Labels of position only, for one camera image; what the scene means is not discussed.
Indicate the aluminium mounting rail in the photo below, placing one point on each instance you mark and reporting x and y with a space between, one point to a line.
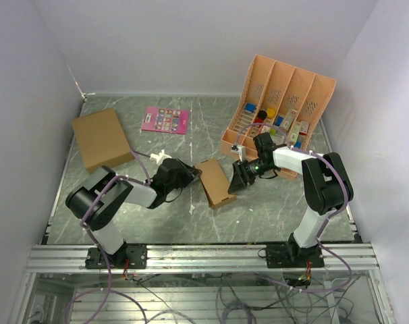
196 259

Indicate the orange plastic file organizer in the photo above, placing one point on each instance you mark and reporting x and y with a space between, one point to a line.
280 86

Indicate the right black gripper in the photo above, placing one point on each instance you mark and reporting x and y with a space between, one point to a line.
241 179

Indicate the blue block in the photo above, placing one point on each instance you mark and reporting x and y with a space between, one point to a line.
249 107

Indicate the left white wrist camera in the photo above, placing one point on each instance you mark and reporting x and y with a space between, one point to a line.
159 157

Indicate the pink sticker sheet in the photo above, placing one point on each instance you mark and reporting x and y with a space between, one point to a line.
165 120

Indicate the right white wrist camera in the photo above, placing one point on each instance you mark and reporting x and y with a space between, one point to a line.
240 150

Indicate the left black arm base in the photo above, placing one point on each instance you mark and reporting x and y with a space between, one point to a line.
130 256

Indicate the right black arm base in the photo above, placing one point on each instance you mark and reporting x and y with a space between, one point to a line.
290 256

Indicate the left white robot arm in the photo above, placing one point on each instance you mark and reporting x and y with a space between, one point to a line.
98 198

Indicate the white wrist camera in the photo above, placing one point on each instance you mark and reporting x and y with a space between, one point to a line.
159 157
240 150

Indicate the yellow block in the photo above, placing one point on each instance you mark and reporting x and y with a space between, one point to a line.
271 113

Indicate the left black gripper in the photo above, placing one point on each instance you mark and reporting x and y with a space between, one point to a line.
190 174

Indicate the closed brown cardboard box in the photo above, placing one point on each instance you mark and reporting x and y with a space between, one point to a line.
101 140

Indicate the white card box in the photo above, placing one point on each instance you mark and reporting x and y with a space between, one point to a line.
288 119

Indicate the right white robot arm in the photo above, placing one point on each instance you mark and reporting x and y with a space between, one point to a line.
327 188

